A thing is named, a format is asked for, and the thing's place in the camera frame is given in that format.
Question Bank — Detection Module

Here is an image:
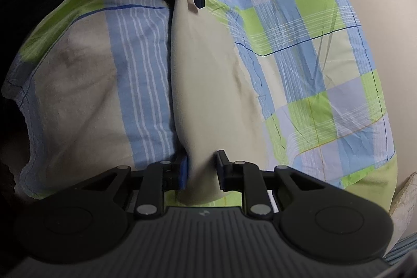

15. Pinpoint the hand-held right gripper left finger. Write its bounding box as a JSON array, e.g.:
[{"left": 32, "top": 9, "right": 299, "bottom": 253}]
[{"left": 80, "top": 157, "right": 189, "bottom": 219}]

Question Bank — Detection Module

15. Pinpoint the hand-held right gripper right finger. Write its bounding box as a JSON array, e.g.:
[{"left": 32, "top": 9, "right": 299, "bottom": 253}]
[{"left": 216, "top": 150, "right": 342, "bottom": 219}]

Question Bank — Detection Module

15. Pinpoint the beige garment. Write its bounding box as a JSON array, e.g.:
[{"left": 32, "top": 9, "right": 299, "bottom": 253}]
[{"left": 168, "top": 0, "right": 272, "bottom": 204}]

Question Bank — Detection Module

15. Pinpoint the plaid blanket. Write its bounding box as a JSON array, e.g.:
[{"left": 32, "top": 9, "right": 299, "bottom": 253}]
[{"left": 2, "top": 0, "right": 398, "bottom": 201}]

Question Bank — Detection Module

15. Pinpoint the green sofa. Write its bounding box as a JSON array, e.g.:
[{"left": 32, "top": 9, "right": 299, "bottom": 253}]
[{"left": 163, "top": 154, "right": 400, "bottom": 212}]

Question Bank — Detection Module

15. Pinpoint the crumpled beige cloth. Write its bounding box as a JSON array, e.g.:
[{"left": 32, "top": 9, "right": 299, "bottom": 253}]
[{"left": 389, "top": 172, "right": 417, "bottom": 234}]

